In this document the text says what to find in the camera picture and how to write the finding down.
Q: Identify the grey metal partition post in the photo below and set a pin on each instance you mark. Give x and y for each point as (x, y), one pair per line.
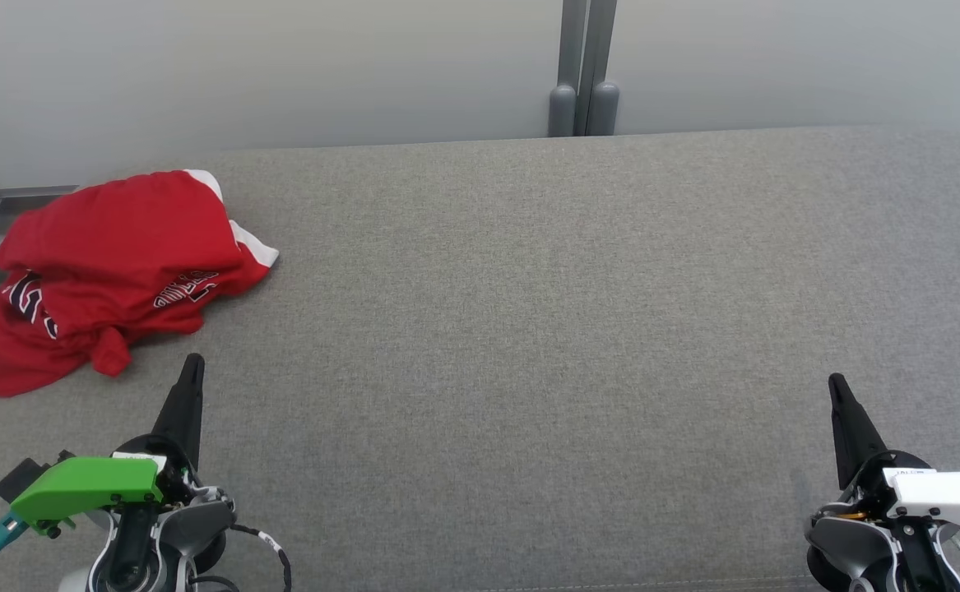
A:
(603, 49)
(572, 49)

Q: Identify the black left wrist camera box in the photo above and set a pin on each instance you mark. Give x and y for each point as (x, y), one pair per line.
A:
(19, 478)

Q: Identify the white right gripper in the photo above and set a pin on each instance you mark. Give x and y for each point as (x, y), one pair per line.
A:
(948, 493)

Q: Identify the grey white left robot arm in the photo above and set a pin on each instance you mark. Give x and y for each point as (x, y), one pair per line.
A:
(192, 526)

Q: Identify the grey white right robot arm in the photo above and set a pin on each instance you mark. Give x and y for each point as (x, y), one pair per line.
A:
(850, 543)

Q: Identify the red shorts with white stripe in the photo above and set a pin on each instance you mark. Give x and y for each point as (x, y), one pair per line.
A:
(118, 222)

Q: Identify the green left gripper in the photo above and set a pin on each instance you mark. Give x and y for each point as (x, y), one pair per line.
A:
(85, 485)

